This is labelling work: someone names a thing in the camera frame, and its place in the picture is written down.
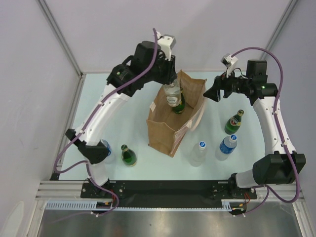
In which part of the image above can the white cable duct rail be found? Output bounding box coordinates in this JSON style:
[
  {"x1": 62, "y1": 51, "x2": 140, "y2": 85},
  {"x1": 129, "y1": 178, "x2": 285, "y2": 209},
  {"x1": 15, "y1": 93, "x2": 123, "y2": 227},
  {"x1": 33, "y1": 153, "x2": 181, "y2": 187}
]
[{"x1": 45, "y1": 199, "x2": 247, "y2": 212}]

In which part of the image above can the green glass bottle gold cap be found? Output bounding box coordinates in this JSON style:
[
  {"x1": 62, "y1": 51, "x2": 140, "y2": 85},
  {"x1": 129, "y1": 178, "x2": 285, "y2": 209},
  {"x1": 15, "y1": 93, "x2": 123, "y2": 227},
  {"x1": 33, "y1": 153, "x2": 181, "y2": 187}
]
[{"x1": 172, "y1": 88, "x2": 186, "y2": 114}]

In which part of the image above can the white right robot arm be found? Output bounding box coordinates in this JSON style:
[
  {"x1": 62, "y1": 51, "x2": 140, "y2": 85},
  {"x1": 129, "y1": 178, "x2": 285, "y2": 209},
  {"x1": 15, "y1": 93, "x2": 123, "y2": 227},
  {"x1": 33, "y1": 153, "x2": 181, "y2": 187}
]
[{"x1": 204, "y1": 73, "x2": 306, "y2": 203}]

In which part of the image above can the brown jute canvas bag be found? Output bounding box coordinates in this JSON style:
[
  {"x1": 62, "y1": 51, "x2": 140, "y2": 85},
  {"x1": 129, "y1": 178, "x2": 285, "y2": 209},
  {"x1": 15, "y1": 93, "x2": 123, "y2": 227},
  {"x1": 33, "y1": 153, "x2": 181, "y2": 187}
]
[{"x1": 147, "y1": 70, "x2": 207, "y2": 157}]

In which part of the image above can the clear plastic bottle blue cap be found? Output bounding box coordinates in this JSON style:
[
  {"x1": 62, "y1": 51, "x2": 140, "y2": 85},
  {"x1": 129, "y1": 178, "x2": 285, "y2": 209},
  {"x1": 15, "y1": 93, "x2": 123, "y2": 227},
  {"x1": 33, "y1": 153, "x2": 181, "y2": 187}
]
[{"x1": 189, "y1": 141, "x2": 207, "y2": 167}]

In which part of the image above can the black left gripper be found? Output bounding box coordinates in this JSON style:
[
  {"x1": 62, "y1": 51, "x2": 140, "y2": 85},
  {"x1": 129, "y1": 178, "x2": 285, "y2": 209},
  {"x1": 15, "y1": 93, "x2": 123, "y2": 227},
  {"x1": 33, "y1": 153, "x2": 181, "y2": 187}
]
[{"x1": 143, "y1": 51, "x2": 177, "y2": 85}]

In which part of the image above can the aluminium frame post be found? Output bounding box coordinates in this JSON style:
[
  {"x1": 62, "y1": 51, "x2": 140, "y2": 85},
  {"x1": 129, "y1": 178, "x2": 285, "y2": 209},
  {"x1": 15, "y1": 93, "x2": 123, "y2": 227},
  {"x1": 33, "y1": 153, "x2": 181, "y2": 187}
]
[
  {"x1": 37, "y1": 0, "x2": 83, "y2": 77},
  {"x1": 264, "y1": 0, "x2": 300, "y2": 59}
]

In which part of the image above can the blue label water bottle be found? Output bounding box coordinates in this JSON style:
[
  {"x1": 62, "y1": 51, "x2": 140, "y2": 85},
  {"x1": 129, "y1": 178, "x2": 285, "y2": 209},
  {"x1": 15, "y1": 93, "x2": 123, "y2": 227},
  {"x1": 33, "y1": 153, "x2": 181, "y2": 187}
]
[
  {"x1": 215, "y1": 134, "x2": 237, "y2": 161},
  {"x1": 101, "y1": 139, "x2": 115, "y2": 164}
]

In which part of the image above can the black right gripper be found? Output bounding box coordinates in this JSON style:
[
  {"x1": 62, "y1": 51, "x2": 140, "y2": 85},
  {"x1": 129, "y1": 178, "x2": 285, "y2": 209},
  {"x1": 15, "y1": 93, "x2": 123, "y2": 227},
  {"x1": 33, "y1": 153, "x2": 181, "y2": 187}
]
[{"x1": 203, "y1": 66, "x2": 251, "y2": 102}]

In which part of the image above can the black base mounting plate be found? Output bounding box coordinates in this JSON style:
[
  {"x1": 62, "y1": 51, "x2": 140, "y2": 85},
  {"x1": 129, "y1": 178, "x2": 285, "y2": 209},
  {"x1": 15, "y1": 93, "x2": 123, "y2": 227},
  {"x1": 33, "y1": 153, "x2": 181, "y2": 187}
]
[{"x1": 81, "y1": 180, "x2": 257, "y2": 209}]

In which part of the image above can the green bottle red label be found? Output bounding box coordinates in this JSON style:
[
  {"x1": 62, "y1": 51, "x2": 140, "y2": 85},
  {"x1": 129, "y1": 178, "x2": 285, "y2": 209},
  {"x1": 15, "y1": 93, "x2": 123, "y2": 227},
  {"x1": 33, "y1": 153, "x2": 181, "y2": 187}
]
[{"x1": 224, "y1": 110, "x2": 244, "y2": 135}]

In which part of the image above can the clear glass bottle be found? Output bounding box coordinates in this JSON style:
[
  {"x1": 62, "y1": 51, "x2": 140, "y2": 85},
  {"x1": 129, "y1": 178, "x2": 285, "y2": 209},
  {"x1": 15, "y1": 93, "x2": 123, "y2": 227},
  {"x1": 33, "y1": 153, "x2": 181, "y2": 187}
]
[{"x1": 163, "y1": 79, "x2": 181, "y2": 107}]

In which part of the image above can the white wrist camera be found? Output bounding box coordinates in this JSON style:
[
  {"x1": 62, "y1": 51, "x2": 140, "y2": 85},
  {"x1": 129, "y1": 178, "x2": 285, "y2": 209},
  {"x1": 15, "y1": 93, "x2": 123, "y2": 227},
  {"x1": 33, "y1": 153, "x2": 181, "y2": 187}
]
[
  {"x1": 221, "y1": 54, "x2": 238, "y2": 78},
  {"x1": 157, "y1": 32, "x2": 176, "y2": 61}
]

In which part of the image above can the aluminium frame post left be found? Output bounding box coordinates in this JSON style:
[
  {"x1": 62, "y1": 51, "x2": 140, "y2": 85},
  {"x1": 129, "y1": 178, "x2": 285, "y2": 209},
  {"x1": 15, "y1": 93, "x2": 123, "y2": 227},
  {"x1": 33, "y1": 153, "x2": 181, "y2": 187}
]
[{"x1": 37, "y1": 0, "x2": 83, "y2": 77}]

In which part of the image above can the green perrier bottle front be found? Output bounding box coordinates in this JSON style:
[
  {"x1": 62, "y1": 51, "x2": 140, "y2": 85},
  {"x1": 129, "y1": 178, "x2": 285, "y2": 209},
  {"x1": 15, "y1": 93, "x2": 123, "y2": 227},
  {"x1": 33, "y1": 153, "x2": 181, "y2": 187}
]
[{"x1": 121, "y1": 144, "x2": 137, "y2": 166}]

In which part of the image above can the aluminium frame post right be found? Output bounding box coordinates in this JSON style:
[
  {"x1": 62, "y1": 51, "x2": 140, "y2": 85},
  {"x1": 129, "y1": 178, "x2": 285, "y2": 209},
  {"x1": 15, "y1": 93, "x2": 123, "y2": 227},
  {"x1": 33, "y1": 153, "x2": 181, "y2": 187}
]
[{"x1": 264, "y1": 0, "x2": 300, "y2": 59}]

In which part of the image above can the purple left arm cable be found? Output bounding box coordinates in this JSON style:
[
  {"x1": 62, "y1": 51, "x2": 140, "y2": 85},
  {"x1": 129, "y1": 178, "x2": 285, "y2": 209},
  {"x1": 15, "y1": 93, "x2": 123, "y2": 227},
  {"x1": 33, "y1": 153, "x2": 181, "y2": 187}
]
[{"x1": 53, "y1": 27, "x2": 158, "y2": 218}]

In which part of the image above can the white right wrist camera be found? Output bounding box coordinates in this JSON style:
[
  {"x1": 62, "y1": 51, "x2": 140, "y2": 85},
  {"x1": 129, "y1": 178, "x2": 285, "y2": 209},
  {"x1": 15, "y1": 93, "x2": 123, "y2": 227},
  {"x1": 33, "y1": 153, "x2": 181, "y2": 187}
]
[{"x1": 221, "y1": 54, "x2": 238, "y2": 78}]

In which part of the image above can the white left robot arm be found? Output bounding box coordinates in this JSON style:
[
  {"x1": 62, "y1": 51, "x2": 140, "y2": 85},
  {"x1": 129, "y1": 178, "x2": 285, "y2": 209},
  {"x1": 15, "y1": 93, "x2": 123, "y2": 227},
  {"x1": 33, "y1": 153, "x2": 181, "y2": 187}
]
[{"x1": 65, "y1": 37, "x2": 177, "y2": 198}]

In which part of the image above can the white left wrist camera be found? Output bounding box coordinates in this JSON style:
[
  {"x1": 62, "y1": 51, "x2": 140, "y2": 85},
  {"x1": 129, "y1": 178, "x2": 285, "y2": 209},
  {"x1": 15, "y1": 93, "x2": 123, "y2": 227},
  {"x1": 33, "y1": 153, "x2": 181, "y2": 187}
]
[{"x1": 157, "y1": 32, "x2": 176, "y2": 61}]

